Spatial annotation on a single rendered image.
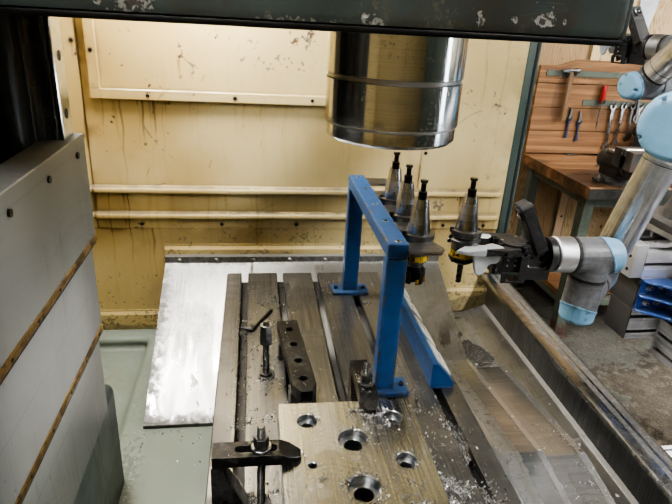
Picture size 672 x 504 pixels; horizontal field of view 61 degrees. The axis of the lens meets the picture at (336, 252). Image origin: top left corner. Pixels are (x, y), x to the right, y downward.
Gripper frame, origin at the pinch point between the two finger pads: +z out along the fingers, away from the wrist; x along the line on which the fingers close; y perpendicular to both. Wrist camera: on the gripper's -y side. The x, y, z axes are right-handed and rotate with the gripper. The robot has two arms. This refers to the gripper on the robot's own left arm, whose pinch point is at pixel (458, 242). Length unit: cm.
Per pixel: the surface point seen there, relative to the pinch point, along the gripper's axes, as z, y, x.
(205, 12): 45, -39, -45
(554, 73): -129, -20, 218
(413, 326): 3.8, 24.1, 8.7
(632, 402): -137, 116, 96
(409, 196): 8.8, -6.8, 8.2
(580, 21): 10, -41, -45
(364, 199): 16.0, -2.8, 18.1
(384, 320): 15.4, 13.1, -8.0
